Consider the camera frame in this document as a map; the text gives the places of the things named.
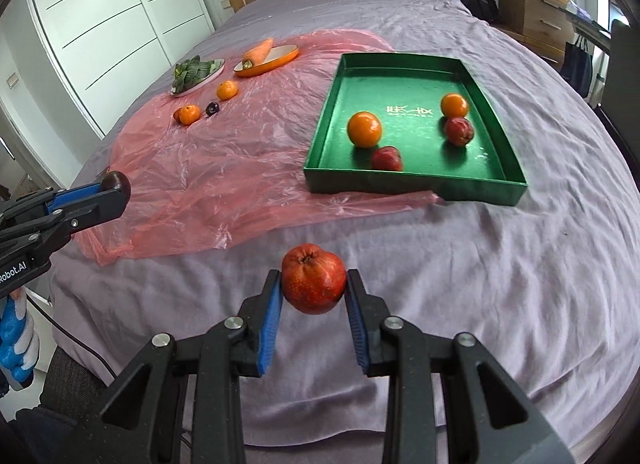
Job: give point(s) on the green tray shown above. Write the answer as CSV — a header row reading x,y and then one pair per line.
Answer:
x,y
404,92

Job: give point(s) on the wooden dresser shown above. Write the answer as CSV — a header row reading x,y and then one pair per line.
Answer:
x,y
540,25

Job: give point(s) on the white wardrobe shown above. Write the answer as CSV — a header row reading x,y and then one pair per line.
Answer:
x,y
71,68

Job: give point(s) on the orange mandarin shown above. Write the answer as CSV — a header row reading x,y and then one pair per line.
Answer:
x,y
187,115
227,90

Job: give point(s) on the white enamel plate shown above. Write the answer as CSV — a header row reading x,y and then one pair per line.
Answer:
x,y
200,76

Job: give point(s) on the orange oval dish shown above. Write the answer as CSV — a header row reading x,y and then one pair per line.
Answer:
x,y
278,56

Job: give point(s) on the pink plastic sheet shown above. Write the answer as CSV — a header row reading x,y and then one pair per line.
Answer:
x,y
226,179

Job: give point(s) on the left blue white glove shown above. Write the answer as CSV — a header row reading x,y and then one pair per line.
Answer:
x,y
20,343

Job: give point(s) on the dark plum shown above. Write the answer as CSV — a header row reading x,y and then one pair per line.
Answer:
x,y
212,109

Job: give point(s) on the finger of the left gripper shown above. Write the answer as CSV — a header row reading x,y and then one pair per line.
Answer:
x,y
52,232
43,203

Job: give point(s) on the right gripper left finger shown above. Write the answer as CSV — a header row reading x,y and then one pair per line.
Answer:
x,y
139,418

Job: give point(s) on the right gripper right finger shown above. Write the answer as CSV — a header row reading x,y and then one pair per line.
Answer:
x,y
489,419

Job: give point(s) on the bok choy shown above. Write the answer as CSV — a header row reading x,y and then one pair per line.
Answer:
x,y
192,71

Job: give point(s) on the desk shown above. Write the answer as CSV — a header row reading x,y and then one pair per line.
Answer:
x,y
584,25

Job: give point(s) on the red apple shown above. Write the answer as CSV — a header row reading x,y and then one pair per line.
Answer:
x,y
387,158
313,280
459,131

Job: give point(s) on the grey chair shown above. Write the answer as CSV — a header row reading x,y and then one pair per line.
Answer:
x,y
619,108

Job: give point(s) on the orange in tray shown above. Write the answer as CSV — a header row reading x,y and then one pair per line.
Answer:
x,y
454,105
364,130

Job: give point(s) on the purple bed sheet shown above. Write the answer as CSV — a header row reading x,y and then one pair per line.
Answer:
x,y
550,286

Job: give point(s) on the carrot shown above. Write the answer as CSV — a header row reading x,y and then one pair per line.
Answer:
x,y
257,54

